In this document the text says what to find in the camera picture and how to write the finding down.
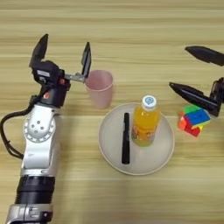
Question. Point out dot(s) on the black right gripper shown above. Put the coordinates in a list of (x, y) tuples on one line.
[(218, 93)]

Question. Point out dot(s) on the beige round plate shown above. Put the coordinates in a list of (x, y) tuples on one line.
[(151, 160)]

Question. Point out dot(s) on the pink plastic cup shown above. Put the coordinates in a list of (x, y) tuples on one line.
[(99, 93)]

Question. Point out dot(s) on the orange juice bottle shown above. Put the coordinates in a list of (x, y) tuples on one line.
[(145, 119)]

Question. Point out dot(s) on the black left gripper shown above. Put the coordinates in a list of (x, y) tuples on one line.
[(54, 94)]

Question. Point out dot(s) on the black marker pen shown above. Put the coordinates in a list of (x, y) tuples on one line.
[(125, 140)]

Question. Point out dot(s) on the multicolour puzzle cube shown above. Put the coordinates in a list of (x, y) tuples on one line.
[(197, 118)]

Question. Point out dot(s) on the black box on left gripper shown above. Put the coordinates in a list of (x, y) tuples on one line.
[(45, 73)]

